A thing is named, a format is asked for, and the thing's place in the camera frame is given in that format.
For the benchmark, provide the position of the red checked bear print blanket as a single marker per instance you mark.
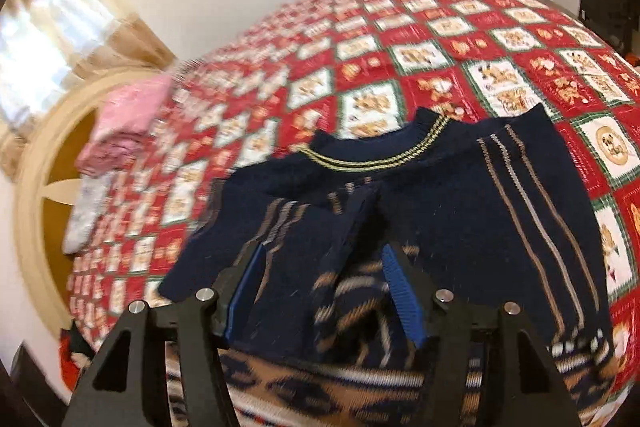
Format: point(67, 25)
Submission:
point(425, 57)

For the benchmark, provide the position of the navy striped knit sweater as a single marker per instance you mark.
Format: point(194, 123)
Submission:
point(440, 217)

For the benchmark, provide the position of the brown navy patterned knit garment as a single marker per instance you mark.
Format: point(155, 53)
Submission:
point(320, 389)

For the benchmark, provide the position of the pink folded clothes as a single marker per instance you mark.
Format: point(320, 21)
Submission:
point(127, 122)

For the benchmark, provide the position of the beige patterned curtain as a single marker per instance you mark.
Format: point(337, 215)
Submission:
point(65, 22)

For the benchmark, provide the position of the cream wooden bed headboard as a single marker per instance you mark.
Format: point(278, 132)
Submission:
point(35, 202)

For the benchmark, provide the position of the pale printed cloth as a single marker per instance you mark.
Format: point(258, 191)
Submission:
point(87, 212)

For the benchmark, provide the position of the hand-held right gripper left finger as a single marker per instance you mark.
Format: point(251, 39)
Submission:
point(246, 292)

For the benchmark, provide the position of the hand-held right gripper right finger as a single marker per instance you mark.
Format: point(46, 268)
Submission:
point(402, 297)

